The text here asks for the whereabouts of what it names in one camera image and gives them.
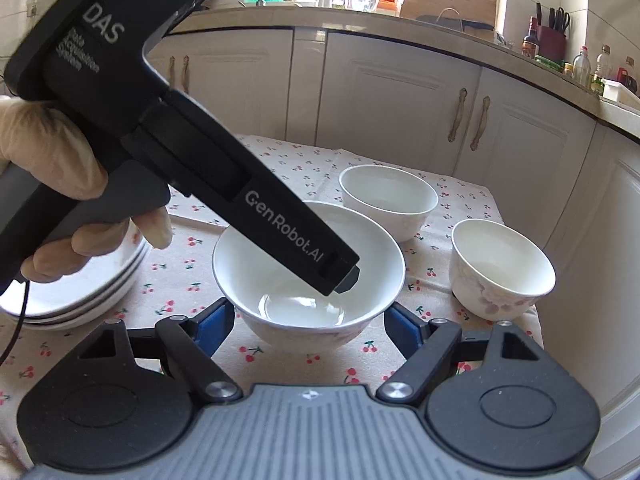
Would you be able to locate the stone kitchen countertop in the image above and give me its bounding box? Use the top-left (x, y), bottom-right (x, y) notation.
top-left (165, 4), bottom-right (640, 138)

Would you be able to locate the cherry print tablecloth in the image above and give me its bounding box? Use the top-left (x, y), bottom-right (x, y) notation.
top-left (0, 132), bottom-right (546, 461)

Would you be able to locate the person's left hand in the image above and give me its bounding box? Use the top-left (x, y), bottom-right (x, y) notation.
top-left (0, 96), bottom-right (173, 286)

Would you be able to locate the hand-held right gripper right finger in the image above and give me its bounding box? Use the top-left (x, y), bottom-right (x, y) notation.
top-left (376, 302), bottom-right (547, 405)

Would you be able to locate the clear bottle yellow cap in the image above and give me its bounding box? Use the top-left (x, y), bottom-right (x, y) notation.
top-left (595, 45), bottom-right (614, 95)

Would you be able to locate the wide white bowl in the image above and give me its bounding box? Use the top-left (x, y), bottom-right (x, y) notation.
top-left (212, 201), bottom-right (406, 352)

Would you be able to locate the white plastic container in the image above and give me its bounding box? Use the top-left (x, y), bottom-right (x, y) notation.
top-left (603, 80), bottom-right (640, 109)

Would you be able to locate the black cable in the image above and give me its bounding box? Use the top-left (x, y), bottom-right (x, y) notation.
top-left (0, 280), bottom-right (32, 362)

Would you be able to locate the clear plastic bottle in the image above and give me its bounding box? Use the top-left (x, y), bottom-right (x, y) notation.
top-left (572, 47), bottom-right (592, 87)

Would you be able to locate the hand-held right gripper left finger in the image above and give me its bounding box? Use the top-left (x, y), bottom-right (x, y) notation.
top-left (77, 297), bottom-right (244, 404)

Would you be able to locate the dark red knife block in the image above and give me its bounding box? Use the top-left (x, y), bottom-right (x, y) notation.
top-left (535, 2), bottom-right (572, 61)

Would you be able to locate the red seasoning bottle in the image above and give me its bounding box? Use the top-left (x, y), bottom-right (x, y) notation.
top-left (618, 57), bottom-right (639, 95)

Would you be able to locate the plain white bowl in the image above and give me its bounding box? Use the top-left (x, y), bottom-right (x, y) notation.
top-left (339, 164), bottom-right (440, 244)

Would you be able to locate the white bowl pink floral print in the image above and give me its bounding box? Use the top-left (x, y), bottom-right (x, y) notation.
top-left (450, 218), bottom-right (557, 322)

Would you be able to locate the dark sauce bottle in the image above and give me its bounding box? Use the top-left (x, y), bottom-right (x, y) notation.
top-left (522, 16), bottom-right (540, 58)

